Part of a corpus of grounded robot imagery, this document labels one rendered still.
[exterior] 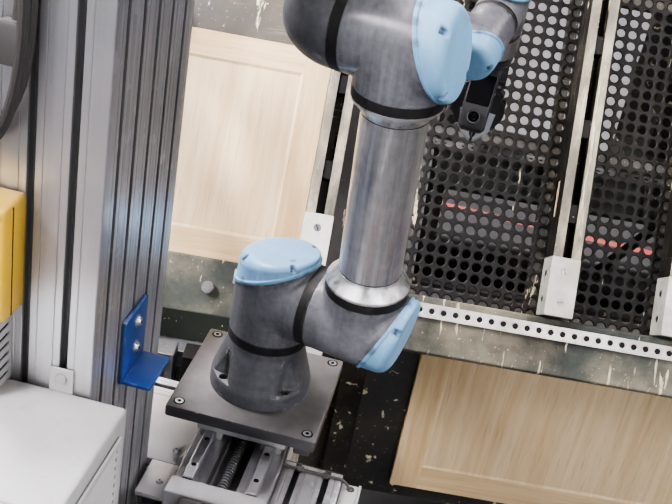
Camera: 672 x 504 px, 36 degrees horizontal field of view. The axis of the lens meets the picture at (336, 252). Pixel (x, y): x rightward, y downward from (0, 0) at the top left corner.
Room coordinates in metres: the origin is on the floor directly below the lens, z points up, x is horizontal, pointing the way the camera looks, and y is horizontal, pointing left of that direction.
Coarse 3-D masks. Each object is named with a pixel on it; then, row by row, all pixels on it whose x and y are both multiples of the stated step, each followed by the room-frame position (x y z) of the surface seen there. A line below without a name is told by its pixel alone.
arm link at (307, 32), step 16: (288, 0) 1.21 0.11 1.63; (304, 0) 1.18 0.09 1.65; (320, 0) 1.16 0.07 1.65; (288, 16) 1.19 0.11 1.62; (304, 16) 1.16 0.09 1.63; (320, 16) 1.15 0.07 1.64; (288, 32) 1.20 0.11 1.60; (304, 32) 1.16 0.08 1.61; (320, 32) 1.15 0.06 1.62; (304, 48) 1.17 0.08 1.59; (320, 48) 1.15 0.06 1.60; (320, 64) 1.18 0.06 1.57
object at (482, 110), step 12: (492, 72) 1.65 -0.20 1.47; (468, 84) 1.65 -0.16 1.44; (480, 84) 1.64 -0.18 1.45; (492, 84) 1.64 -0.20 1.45; (468, 96) 1.63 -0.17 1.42; (480, 96) 1.63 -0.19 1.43; (492, 96) 1.63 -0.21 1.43; (468, 108) 1.62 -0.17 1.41; (480, 108) 1.62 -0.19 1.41; (468, 120) 1.61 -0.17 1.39; (480, 120) 1.61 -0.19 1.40; (480, 132) 1.62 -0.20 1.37
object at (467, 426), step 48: (432, 384) 2.06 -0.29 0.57; (480, 384) 2.06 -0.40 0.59; (528, 384) 2.07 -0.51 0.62; (576, 384) 2.07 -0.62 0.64; (432, 432) 2.06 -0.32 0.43; (480, 432) 2.06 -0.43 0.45; (528, 432) 2.07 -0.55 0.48; (576, 432) 2.07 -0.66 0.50; (624, 432) 2.07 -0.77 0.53; (432, 480) 2.06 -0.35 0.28; (480, 480) 2.06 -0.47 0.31; (528, 480) 2.07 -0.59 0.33; (576, 480) 2.07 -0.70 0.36; (624, 480) 2.08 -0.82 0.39
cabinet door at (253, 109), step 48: (192, 48) 2.12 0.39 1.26; (240, 48) 2.14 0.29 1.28; (288, 48) 2.15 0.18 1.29; (192, 96) 2.07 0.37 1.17; (240, 96) 2.08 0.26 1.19; (288, 96) 2.10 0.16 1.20; (192, 144) 2.02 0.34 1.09; (240, 144) 2.03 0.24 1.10; (288, 144) 2.04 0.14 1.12; (192, 192) 1.96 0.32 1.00; (240, 192) 1.97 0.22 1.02; (288, 192) 1.98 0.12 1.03; (192, 240) 1.90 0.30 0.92; (240, 240) 1.92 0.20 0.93
